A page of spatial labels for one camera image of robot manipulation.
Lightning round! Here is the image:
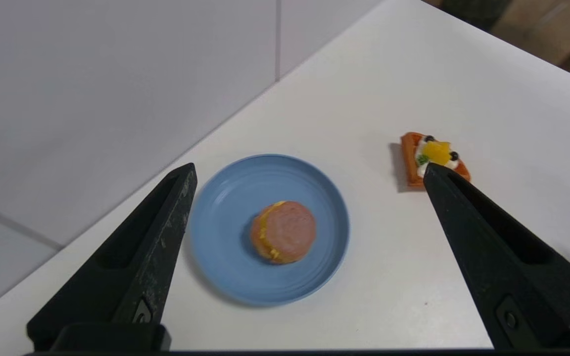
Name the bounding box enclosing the blue plate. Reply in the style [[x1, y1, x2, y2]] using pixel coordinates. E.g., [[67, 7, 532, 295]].
[[188, 154, 351, 307]]

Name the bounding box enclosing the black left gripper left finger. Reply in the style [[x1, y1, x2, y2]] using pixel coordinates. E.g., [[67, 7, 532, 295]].
[[26, 163, 198, 353]]

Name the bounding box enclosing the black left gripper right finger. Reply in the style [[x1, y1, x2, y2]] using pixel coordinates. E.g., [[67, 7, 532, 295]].
[[423, 163, 570, 350]]

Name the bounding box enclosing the waffle slice with fruit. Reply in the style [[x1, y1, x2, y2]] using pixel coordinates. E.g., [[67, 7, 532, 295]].
[[400, 132, 472, 189]]

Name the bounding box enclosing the pink-topped cream puff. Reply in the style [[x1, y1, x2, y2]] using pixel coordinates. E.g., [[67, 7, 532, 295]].
[[250, 200, 317, 265]]

